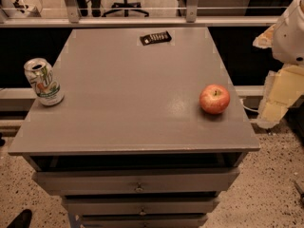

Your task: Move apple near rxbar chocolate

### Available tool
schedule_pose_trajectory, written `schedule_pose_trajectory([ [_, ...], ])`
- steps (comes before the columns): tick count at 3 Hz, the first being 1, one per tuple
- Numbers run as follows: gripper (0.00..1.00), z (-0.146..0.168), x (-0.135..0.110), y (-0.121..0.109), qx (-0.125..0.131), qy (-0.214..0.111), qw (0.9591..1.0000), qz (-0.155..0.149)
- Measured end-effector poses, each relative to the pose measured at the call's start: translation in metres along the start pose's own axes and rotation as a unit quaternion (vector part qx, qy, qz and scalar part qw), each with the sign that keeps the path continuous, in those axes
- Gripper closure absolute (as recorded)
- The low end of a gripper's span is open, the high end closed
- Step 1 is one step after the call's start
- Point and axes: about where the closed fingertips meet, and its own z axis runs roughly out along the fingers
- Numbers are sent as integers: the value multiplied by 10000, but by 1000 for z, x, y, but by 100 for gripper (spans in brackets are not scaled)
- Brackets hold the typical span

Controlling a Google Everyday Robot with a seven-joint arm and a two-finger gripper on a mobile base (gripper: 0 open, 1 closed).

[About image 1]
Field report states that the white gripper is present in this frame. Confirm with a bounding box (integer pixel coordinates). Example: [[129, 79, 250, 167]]
[[253, 0, 304, 129]]

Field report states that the red apple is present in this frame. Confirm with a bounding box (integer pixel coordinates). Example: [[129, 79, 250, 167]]
[[199, 85, 230, 115]]

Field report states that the black rxbar chocolate bar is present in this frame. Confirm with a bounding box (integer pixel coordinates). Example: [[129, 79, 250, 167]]
[[140, 31, 172, 46]]

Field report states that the top grey drawer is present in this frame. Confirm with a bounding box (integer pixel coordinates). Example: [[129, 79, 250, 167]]
[[32, 167, 239, 196]]

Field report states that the grey drawer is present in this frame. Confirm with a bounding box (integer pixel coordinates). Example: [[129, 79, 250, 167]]
[[32, 167, 239, 196], [63, 197, 219, 216], [81, 214, 207, 228]]

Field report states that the grey drawer cabinet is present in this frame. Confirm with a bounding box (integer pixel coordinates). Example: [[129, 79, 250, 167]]
[[8, 27, 261, 228]]

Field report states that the middle grey drawer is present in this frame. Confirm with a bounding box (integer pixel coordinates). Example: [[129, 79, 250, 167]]
[[63, 197, 219, 216]]

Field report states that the bottom grey drawer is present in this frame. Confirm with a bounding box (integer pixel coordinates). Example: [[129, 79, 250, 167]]
[[81, 214, 207, 228]]

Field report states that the white green soda can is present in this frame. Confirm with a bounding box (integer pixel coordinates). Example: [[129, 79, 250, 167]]
[[24, 58, 64, 106]]

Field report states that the black shoe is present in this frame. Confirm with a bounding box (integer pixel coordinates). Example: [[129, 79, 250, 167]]
[[7, 209, 32, 228]]

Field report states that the white cable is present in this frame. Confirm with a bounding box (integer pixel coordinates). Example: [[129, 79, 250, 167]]
[[239, 98, 260, 114]]

